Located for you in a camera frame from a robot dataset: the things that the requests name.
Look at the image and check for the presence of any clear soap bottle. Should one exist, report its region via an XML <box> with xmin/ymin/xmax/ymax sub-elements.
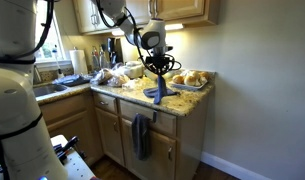
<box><xmin>91</xmin><ymin>46</ymin><xmax>100</xmax><ymax>72</ymax></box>
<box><xmin>99</xmin><ymin>44</ymin><xmax>108</xmax><ymax>69</ymax></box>

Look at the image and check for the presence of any small bagged round bread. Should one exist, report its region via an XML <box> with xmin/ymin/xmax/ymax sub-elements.
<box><xmin>106</xmin><ymin>73</ymin><xmax>130</xmax><ymax>88</ymax></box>

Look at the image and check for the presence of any golden bread bun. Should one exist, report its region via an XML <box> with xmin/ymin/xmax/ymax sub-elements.
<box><xmin>171</xmin><ymin>74</ymin><xmax>185</xmax><ymax>85</ymax></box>
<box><xmin>183</xmin><ymin>74</ymin><xmax>197</xmax><ymax>87</ymax></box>
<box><xmin>198</xmin><ymin>71</ymin><xmax>210</xmax><ymax>81</ymax></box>
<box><xmin>188</xmin><ymin>69</ymin><xmax>201</xmax><ymax>79</ymax></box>

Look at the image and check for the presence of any wide wooden drawer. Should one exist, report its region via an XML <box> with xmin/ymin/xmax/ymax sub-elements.
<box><xmin>119</xmin><ymin>99</ymin><xmax>177</xmax><ymax>136</ymax></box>

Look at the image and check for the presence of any grey-blue hanging towel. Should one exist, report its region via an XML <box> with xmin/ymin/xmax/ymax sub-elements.
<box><xmin>131</xmin><ymin>113</ymin><xmax>152</xmax><ymax>161</ymax></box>

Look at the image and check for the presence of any large bagged bread loaf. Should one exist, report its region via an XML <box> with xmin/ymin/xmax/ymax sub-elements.
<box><xmin>90</xmin><ymin>68</ymin><xmax>115</xmax><ymax>86</ymax></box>

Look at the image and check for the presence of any square blue cloth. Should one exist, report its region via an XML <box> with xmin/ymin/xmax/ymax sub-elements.
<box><xmin>143</xmin><ymin>87</ymin><xmax>180</xmax><ymax>99</ymax></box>

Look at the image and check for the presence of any black coffee maker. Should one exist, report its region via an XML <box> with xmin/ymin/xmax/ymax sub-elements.
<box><xmin>106</xmin><ymin>37</ymin><xmax>125</xmax><ymax>66</ymax></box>

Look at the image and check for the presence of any steel kitchen sink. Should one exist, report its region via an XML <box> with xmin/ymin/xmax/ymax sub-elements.
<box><xmin>33</xmin><ymin>83</ymin><xmax>70</xmax><ymax>98</ymax></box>

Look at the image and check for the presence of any white perforated robot cart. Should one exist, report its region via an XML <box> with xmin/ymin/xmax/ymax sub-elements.
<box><xmin>0</xmin><ymin>134</ymin><xmax>96</xmax><ymax>180</ymax></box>

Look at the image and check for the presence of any crumpled clear plastic bag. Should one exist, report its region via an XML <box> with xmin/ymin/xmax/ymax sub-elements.
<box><xmin>121</xmin><ymin>78</ymin><xmax>146</xmax><ymax>91</ymax></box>

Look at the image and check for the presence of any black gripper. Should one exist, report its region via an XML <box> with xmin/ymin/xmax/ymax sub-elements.
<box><xmin>146</xmin><ymin>53</ymin><xmax>176</xmax><ymax>80</ymax></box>

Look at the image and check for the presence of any wooden sink cabinet front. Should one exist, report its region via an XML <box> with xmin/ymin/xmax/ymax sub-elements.
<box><xmin>38</xmin><ymin>92</ymin><xmax>105</xmax><ymax>166</ymax></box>

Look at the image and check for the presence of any white paper towel roll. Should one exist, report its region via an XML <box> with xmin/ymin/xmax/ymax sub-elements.
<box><xmin>69</xmin><ymin>49</ymin><xmax>89</xmax><ymax>76</ymax></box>

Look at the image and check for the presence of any white dish brush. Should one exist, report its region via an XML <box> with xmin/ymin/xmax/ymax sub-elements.
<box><xmin>51</xmin><ymin>44</ymin><xmax>65</xmax><ymax>79</ymax></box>

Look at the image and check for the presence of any black tools bundle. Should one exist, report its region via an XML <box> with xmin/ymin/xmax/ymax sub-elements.
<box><xmin>53</xmin><ymin>135</ymin><xmax>80</xmax><ymax>161</ymax></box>

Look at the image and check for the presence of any dark blue dish mat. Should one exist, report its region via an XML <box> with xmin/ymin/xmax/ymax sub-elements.
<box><xmin>52</xmin><ymin>73</ymin><xmax>93</xmax><ymax>88</ymax></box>

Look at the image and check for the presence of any wooden wall cabinet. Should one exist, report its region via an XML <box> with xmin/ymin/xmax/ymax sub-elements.
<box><xmin>71</xmin><ymin>0</ymin><xmax>221</xmax><ymax>36</ymax></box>

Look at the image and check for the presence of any narrow wooden drawer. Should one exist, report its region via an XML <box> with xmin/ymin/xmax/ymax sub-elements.
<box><xmin>92</xmin><ymin>92</ymin><xmax>119</xmax><ymax>115</ymax></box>

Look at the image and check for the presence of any rounded blue terry cloth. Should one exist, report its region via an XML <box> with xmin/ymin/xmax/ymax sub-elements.
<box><xmin>152</xmin><ymin>74</ymin><xmax>169</xmax><ymax>105</ymax></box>

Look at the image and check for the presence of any wooden base cabinet door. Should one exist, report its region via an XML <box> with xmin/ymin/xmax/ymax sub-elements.
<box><xmin>121</xmin><ymin>118</ymin><xmax>177</xmax><ymax>180</ymax></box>
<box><xmin>95</xmin><ymin>107</ymin><xmax>126</xmax><ymax>167</ymax></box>

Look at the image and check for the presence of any kitchen window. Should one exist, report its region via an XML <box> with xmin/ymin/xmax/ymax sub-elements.
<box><xmin>33</xmin><ymin>0</ymin><xmax>71</xmax><ymax>64</ymax></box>

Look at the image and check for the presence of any under-cabinet strip light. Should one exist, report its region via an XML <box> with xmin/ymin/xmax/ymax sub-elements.
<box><xmin>111</xmin><ymin>23</ymin><xmax>185</xmax><ymax>37</ymax></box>

